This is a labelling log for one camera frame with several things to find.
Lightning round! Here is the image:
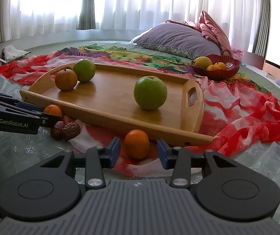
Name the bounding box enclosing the small orange tangerine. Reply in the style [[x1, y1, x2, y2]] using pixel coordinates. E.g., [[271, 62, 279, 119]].
[[43, 105, 63, 118]]

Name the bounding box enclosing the dark red date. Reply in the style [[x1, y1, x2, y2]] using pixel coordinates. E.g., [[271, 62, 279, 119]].
[[61, 122, 80, 141], [50, 121, 65, 141]]

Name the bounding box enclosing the large dull orange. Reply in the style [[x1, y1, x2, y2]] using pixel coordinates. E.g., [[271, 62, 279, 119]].
[[54, 69, 78, 91]]

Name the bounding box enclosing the green apple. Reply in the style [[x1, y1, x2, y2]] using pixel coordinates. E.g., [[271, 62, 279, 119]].
[[73, 59, 96, 83], [134, 76, 168, 110]]

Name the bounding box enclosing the translucent snowflake plastic sheet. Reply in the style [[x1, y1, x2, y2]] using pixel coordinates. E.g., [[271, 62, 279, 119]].
[[0, 71, 280, 228]]

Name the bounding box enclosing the white cloth pile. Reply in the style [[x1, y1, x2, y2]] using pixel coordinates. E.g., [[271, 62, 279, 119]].
[[0, 45, 30, 66]]

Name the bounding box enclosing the wooden serving tray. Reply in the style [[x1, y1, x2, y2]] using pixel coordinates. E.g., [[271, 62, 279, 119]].
[[20, 64, 213, 146]]

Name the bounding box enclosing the colourful floral cloth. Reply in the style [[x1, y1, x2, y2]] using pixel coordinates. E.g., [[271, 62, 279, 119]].
[[59, 43, 268, 96]]

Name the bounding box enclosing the white sheer curtain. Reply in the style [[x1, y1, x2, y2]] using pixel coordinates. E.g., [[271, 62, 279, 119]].
[[10, 0, 261, 50]]

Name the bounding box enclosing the orange fruit in bowl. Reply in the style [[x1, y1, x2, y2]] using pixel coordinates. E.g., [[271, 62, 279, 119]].
[[214, 62, 227, 70]]

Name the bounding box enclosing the green drape middle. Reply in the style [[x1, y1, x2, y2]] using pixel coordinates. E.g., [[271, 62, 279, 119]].
[[77, 0, 95, 30]]

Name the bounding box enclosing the red fruit bowl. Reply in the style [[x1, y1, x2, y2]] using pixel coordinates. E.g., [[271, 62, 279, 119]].
[[192, 54, 240, 81]]

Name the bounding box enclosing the purple pillow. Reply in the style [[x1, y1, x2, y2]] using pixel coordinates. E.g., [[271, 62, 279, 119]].
[[132, 22, 221, 60]]

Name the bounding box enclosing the pink crumpled blanket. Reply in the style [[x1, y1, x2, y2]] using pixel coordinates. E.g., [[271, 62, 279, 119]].
[[166, 10, 244, 61]]

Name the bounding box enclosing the green drape right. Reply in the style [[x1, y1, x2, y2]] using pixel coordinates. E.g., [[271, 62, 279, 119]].
[[253, 0, 271, 57]]

